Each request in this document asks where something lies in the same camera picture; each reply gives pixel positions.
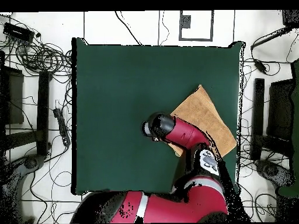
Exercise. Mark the tan terry towel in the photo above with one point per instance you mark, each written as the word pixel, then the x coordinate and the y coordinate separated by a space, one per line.
pixel 205 116

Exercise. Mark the dark green table cloth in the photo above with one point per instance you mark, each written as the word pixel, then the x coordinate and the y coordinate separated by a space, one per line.
pixel 116 93

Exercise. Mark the black power strip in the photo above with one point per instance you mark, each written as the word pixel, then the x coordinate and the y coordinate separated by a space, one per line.
pixel 62 126

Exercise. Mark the black stand bar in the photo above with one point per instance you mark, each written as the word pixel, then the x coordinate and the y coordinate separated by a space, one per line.
pixel 258 116
pixel 43 112

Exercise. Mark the black power adapter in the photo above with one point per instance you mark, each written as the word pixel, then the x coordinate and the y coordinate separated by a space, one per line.
pixel 260 65

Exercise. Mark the dark square case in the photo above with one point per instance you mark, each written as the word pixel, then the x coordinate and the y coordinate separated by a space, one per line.
pixel 14 98
pixel 280 109

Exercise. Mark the black rod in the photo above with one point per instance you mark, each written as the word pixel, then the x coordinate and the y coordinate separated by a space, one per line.
pixel 271 37

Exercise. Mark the black electronics box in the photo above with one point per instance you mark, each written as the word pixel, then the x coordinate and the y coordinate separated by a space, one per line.
pixel 17 32

